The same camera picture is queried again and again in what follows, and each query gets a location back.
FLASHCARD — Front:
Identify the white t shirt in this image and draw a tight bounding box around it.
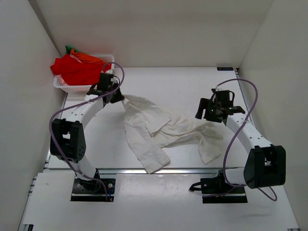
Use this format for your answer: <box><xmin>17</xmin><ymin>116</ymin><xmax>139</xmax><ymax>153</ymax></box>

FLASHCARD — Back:
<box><xmin>122</xmin><ymin>95</ymin><xmax>223</xmax><ymax>174</ymax></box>

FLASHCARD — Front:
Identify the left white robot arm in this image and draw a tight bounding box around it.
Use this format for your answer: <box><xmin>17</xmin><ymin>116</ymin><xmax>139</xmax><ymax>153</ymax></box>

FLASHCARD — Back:
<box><xmin>49</xmin><ymin>81</ymin><xmax>124</xmax><ymax>192</ymax></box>

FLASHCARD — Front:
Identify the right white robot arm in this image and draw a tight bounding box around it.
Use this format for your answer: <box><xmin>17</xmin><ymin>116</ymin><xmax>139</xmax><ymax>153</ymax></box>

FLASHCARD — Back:
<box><xmin>195</xmin><ymin>98</ymin><xmax>286</xmax><ymax>193</ymax></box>

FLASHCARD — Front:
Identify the white plastic laundry basket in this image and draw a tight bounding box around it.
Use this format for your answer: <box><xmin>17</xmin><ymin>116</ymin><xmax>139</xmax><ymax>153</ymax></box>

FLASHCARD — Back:
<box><xmin>53</xmin><ymin>54</ymin><xmax>115</xmax><ymax>93</ymax></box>

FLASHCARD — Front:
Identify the black label on table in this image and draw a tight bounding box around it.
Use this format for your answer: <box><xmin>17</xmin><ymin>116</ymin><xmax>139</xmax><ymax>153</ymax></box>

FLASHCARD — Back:
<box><xmin>217</xmin><ymin>67</ymin><xmax>233</xmax><ymax>71</ymax></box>

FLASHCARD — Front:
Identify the red t shirt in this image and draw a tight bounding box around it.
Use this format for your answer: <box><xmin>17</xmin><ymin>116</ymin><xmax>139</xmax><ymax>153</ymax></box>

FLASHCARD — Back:
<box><xmin>50</xmin><ymin>54</ymin><xmax>111</xmax><ymax>86</ymax></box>

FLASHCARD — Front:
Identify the orange t shirt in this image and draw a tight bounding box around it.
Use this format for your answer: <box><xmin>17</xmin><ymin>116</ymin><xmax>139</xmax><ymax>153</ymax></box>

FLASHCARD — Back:
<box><xmin>70</xmin><ymin>49</ymin><xmax>106</xmax><ymax>64</ymax></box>

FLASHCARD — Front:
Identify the pink cloth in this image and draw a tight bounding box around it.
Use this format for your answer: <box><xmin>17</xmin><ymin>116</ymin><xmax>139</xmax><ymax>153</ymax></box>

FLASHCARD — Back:
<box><xmin>56</xmin><ymin>75</ymin><xmax>68</xmax><ymax>86</ymax></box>

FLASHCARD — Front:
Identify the green cloth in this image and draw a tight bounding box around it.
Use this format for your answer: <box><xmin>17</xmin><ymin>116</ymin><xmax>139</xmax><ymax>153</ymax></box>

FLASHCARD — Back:
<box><xmin>65</xmin><ymin>45</ymin><xmax>74</xmax><ymax>54</ymax></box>

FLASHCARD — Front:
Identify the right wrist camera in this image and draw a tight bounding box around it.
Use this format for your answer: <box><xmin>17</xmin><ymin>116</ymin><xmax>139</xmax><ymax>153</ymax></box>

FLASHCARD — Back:
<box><xmin>213</xmin><ymin>90</ymin><xmax>235</xmax><ymax>107</ymax></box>

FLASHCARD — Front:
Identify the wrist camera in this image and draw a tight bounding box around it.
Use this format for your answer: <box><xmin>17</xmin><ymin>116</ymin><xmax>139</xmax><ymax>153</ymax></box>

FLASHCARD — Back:
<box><xmin>213</xmin><ymin>90</ymin><xmax>235</xmax><ymax>107</ymax></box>
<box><xmin>97</xmin><ymin>70</ymin><xmax>114</xmax><ymax>91</ymax></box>

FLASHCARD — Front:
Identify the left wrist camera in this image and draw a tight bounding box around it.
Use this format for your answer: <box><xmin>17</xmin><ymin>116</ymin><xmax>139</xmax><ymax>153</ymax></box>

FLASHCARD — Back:
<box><xmin>97</xmin><ymin>70</ymin><xmax>114</xmax><ymax>91</ymax></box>

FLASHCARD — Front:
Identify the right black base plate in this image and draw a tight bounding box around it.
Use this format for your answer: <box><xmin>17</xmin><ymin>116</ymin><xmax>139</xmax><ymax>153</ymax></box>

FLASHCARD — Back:
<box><xmin>189</xmin><ymin>176</ymin><xmax>248</xmax><ymax>204</ymax></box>

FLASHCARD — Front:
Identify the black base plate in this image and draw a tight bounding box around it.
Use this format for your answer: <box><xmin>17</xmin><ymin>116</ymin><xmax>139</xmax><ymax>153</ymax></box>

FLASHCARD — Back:
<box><xmin>189</xmin><ymin>176</ymin><xmax>248</xmax><ymax>204</ymax></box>
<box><xmin>70</xmin><ymin>178</ymin><xmax>116</xmax><ymax>202</ymax></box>

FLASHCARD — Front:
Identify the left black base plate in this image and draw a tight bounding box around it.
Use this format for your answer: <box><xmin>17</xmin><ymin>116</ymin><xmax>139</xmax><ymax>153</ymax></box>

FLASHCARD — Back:
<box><xmin>70</xmin><ymin>178</ymin><xmax>116</xmax><ymax>202</ymax></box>

